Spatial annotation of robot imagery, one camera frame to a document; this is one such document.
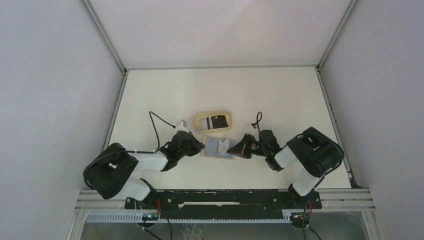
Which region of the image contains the black camera cable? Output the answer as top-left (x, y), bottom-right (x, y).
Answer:
top-left (251, 111), bottom-right (345, 176)
top-left (82, 111), bottom-right (178, 190)

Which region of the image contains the black card in tray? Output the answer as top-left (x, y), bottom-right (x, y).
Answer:
top-left (199, 115), bottom-right (229, 131)

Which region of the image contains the beige oval tray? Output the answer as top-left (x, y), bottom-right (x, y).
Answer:
top-left (193, 110), bottom-right (233, 134)

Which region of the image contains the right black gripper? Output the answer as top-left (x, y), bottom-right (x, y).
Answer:
top-left (227, 132), bottom-right (269, 159)

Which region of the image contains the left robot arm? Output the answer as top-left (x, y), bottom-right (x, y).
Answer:
top-left (83, 130), bottom-right (205, 209)

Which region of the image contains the left black camera cable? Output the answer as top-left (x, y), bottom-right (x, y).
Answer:
top-left (82, 111), bottom-right (178, 190)

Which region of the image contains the right black camera cable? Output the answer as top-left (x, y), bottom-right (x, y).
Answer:
top-left (251, 111), bottom-right (345, 176)

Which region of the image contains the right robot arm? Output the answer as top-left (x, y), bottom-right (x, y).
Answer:
top-left (226, 126), bottom-right (345, 208)

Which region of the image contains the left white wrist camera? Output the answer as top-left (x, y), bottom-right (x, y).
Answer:
top-left (174, 120), bottom-right (189, 133)

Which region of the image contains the blue grey credit card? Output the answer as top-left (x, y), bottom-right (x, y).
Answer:
top-left (217, 138), bottom-right (230, 158)

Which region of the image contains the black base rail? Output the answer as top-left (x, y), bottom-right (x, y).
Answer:
top-left (121, 180), bottom-right (323, 221)

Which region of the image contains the beige leather card holder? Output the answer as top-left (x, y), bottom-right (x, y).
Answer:
top-left (200, 136), bottom-right (238, 160)

